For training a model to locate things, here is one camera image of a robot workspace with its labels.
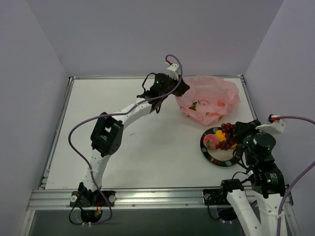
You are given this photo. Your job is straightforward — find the red fake fruit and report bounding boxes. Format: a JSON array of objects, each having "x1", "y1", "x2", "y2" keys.
[{"x1": 189, "y1": 102, "x2": 197, "y2": 111}]

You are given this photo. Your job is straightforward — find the pink plastic bag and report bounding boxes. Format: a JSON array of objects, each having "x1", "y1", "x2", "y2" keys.
[{"x1": 176, "y1": 76, "x2": 240, "y2": 126}]

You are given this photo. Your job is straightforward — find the dark red fake grapes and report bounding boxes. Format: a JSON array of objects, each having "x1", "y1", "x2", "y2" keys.
[{"x1": 215, "y1": 123, "x2": 238, "y2": 150}]

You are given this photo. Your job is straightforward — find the orange fake fruit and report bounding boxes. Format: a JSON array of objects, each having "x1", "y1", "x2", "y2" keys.
[{"x1": 215, "y1": 130, "x2": 237, "y2": 150}]

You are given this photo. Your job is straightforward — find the pink fake peach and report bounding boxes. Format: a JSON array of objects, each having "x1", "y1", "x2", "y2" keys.
[{"x1": 203, "y1": 134, "x2": 219, "y2": 149}]

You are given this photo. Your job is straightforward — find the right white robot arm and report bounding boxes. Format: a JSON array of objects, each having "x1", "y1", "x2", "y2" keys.
[{"x1": 218, "y1": 115, "x2": 288, "y2": 236}]

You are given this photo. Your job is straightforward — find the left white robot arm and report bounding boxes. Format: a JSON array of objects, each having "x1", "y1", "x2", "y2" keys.
[{"x1": 78, "y1": 73, "x2": 190, "y2": 206}]

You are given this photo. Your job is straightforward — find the black rimmed ceramic plate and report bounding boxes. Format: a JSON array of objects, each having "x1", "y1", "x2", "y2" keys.
[{"x1": 199, "y1": 127, "x2": 242, "y2": 167}]

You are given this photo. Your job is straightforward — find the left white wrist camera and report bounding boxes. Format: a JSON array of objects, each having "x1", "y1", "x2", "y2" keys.
[{"x1": 167, "y1": 63, "x2": 179, "y2": 81}]

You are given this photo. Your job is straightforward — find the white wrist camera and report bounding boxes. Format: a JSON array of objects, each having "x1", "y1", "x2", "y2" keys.
[
  {"x1": 255, "y1": 114, "x2": 285, "y2": 136},
  {"x1": 167, "y1": 63, "x2": 179, "y2": 81}
]

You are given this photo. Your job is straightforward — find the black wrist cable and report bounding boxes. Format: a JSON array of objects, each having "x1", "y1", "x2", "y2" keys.
[{"x1": 232, "y1": 147, "x2": 254, "y2": 185}]

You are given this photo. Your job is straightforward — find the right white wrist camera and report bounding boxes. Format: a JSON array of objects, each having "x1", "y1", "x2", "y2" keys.
[{"x1": 255, "y1": 114, "x2": 285, "y2": 136}]

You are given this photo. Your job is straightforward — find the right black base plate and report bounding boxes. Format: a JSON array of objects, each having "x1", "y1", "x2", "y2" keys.
[{"x1": 202, "y1": 188, "x2": 230, "y2": 206}]

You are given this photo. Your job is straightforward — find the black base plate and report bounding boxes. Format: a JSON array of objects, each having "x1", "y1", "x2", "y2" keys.
[
  {"x1": 69, "y1": 190, "x2": 116, "y2": 207},
  {"x1": 202, "y1": 188, "x2": 230, "y2": 206}
]

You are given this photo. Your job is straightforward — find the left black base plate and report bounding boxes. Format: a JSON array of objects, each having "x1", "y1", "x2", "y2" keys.
[{"x1": 69, "y1": 190, "x2": 116, "y2": 207}]

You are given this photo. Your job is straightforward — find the aluminium front rail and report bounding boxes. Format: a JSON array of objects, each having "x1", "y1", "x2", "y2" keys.
[{"x1": 26, "y1": 185, "x2": 294, "y2": 211}]

